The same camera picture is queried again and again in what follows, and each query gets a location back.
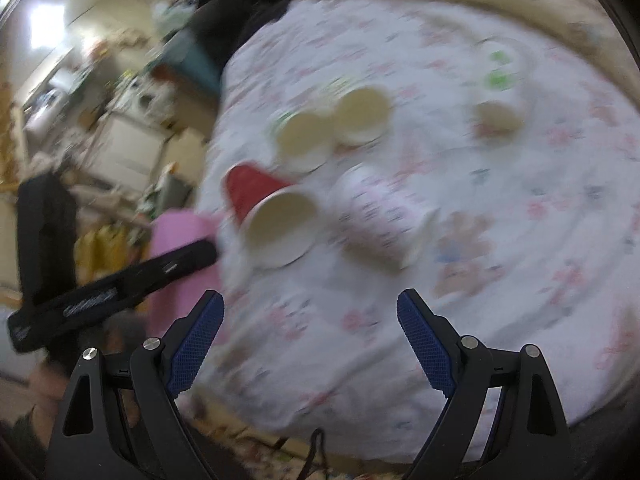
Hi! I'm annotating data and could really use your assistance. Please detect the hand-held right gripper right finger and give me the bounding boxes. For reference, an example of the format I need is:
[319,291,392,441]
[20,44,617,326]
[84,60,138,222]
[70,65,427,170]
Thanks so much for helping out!
[397,288,576,480]

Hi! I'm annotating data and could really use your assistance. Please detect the black cable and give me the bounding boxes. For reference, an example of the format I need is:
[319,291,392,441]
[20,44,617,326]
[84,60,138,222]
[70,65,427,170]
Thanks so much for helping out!
[299,429,328,480]

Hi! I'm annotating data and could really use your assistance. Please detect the pink cushion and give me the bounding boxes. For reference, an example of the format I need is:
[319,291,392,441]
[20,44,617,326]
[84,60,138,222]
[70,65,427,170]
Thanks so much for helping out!
[148,211,228,337]

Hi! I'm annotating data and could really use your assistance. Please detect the white cabinet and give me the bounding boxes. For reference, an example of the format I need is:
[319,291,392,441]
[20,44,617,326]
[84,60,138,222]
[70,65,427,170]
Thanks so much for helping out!
[92,110,168,188]

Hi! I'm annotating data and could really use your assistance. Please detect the white floral printed blanket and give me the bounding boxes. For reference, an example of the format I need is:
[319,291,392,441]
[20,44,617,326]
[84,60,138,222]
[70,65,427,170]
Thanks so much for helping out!
[175,0,640,433]

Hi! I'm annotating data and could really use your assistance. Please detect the brown-lined paper cup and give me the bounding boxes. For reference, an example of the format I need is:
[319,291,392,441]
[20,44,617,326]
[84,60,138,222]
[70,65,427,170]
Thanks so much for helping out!
[472,100,527,144]

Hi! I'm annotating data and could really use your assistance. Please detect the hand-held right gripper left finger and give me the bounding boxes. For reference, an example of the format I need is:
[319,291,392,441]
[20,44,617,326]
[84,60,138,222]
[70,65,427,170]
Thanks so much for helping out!
[45,290,224,480]

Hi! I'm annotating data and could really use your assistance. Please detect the person's left forearm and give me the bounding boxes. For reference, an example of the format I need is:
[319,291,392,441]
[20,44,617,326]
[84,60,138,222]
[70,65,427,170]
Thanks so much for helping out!
[27,357,76,413]

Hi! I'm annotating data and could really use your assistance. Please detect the green printed paper cup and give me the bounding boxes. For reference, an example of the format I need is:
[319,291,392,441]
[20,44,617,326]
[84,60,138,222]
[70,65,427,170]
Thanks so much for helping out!
[474,39,532,92]

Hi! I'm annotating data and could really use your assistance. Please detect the yellow bag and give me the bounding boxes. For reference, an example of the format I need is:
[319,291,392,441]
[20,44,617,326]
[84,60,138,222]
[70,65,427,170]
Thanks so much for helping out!
[74,226,132,283]

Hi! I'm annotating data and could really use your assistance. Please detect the red paper cup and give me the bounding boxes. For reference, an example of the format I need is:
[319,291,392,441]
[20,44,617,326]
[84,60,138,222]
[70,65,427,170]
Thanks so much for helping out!
[224,162,321,269]

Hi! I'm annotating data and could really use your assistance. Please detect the teal box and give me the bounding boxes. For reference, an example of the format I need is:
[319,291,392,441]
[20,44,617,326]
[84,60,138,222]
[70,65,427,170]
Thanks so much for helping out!
[152,32,222,98]

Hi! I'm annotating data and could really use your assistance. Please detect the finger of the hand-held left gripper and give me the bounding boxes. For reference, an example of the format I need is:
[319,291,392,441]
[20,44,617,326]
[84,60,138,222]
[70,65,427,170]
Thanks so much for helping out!
[143,240,219,292]

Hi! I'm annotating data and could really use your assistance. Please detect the dark cloth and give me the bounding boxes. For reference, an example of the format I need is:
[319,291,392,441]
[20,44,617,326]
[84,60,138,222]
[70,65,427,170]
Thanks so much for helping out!
[192,0,296,73]

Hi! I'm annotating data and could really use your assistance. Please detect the black hanging cloth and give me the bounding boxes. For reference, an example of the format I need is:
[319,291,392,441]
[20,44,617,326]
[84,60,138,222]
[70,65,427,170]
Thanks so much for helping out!
[16,171,79,311]

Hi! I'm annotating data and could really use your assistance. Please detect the white patterned paper cup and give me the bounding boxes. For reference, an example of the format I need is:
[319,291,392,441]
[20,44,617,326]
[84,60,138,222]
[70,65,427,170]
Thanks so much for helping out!
[329,164,442,272]

